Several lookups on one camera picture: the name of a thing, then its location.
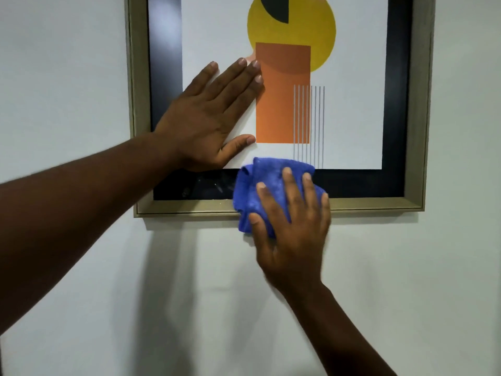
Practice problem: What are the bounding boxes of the person's left hand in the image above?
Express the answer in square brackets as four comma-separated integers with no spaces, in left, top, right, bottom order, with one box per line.
[153,57,265,173]

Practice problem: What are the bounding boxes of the person's left forearm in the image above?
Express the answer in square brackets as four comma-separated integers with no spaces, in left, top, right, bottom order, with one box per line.
[0,131,185,336]

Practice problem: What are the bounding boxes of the blue microfiber cloth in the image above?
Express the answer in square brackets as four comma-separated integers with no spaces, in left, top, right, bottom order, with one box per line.
[233,157,328,239]

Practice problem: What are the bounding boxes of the framed abstract wall picture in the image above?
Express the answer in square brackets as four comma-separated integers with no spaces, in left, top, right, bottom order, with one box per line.
[124,0,437,219]

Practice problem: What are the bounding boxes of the person's right forearm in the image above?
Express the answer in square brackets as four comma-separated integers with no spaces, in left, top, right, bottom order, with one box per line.
[280,281,398,376]

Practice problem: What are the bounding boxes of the person's right hand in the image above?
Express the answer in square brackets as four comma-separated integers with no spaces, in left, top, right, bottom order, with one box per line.
[248,167,332,298]

